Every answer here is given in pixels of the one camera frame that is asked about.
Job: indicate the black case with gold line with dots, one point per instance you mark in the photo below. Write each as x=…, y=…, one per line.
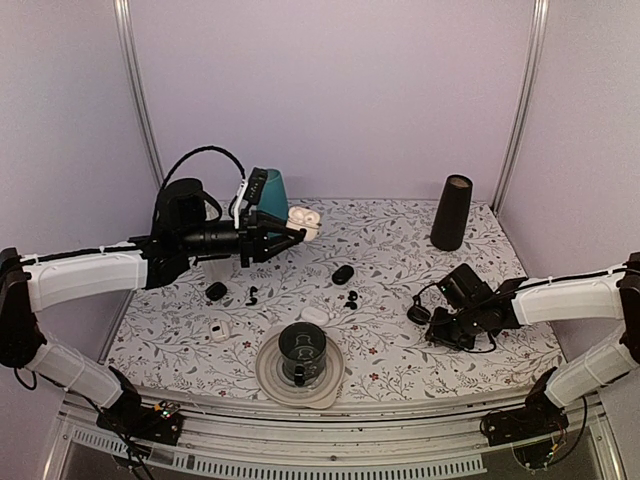
x=419, y=315

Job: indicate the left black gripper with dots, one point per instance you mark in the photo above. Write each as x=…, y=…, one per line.
x=253, y=237

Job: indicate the white ribbed vase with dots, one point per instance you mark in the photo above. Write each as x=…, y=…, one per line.
x=218, y=270

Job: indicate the left aluminium frame post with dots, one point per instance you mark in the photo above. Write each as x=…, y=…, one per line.
x=124, y=26

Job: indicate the black oval earbud case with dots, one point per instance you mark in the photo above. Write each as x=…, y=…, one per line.
x=342, y=274

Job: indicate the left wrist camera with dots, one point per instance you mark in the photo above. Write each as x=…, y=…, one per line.
x=248, y=194

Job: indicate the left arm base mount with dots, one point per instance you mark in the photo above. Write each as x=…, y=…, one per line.
x=161, y=423

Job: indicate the dark brown vase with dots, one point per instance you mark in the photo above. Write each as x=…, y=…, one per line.
x=450, y=221

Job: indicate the dark glass mug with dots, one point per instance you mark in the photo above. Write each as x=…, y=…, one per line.
x=303, y=348

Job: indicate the grey ceramic plate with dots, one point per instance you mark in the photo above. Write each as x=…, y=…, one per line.
x=321, y=394

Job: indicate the cream earbud case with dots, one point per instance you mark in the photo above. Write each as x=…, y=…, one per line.
x=301, y=218
x=219, y=331

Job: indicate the aluminium frame post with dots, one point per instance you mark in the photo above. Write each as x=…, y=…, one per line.
x=533, y=58
x=124, y=26

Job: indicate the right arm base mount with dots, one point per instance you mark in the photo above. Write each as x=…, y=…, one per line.
x=523, y=423

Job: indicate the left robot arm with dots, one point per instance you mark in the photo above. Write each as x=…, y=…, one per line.
x=181, y=232

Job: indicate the small black round case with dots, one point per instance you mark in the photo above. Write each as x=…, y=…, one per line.
x=216, y=291

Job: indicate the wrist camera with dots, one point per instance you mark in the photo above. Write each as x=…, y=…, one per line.
x=463, y=288
x=248, y=194

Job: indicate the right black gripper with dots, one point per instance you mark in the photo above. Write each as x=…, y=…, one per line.
x=438, y=334

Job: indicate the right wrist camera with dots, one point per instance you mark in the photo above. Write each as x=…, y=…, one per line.
x=463, y=288

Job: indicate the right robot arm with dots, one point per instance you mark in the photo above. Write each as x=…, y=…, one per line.
x=613, y=293

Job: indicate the teal vase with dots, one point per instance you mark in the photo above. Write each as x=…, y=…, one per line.
x=273, y=201

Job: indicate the black stem earbud pair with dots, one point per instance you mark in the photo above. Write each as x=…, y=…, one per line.
x=252, y=299

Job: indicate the right aluminium frame post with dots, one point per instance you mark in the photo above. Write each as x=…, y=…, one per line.
x=533, y=58

